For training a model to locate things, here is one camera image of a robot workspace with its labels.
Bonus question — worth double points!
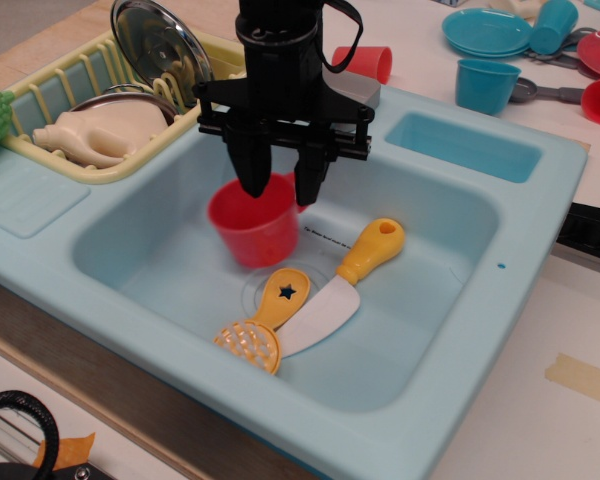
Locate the grey toy spoon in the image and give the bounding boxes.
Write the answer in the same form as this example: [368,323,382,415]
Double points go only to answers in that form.
[509,77,584,105]

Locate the cream toy item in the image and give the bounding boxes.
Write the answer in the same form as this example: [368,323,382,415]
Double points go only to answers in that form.
[488,0,545,20]

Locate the grey toy faucet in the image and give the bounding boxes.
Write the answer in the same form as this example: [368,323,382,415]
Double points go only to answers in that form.
[323,69,381,133]

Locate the yellow dish rack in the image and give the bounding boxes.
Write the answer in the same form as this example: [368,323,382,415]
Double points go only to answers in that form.
[0,29,261,187]

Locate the silver pot lid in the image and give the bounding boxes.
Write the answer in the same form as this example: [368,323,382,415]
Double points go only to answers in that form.
[110,0,214,107]

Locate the silver metal pot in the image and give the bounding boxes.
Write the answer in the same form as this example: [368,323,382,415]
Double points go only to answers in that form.
[70,89,179,125]

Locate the teal cup upright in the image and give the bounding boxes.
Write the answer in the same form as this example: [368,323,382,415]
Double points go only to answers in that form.
[455,59,521,116]

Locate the black object at right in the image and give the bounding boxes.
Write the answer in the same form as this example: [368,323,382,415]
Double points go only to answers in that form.
[557,202,600,259]

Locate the red cup lying down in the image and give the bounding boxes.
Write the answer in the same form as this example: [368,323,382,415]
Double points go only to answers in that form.
[345,46,393,85]

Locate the teal tumbler lying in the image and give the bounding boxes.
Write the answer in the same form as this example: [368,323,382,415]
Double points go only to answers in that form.
[529,0,579,55]

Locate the red cup with handle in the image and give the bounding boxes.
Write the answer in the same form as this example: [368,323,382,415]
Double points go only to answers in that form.
[207,173,304,268]

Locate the grey toy utensil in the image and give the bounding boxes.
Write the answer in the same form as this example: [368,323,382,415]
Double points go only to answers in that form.
[523,27,596,70]

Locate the orange tape piece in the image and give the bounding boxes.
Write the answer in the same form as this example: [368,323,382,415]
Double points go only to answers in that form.
[53,433,96,471]

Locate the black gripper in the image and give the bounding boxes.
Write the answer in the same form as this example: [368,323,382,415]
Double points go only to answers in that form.
[194,19,371,206]

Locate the black cable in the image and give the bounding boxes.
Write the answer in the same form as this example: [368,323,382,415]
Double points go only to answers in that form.
[0,389,61,474]

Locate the teal plates stack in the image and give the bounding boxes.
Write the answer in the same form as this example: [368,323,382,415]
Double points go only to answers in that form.
[441,8,533,58]

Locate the yellow handled toy knife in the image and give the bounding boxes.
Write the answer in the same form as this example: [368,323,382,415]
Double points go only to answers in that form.
[277,218,406,358]

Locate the beige masking tape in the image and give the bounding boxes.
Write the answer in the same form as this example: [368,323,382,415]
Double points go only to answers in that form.
[545,353,600,402]

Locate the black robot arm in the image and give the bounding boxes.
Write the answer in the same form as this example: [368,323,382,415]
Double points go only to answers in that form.
[194,1,375,206]

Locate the cream toy detergent bottle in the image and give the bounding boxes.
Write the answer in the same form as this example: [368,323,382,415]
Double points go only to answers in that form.
[33,101,168,168]

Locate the light blue toy sink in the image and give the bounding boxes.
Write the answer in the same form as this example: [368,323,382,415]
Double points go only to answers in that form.
[0,87,587,479]

